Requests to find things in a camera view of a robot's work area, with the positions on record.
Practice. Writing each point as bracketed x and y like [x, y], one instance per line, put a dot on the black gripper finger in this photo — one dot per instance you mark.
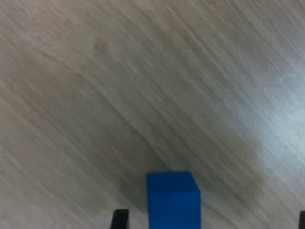
[302, 221]
[120, 220]

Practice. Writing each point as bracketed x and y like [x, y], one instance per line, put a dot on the blue cube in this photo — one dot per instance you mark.
[172, 202]

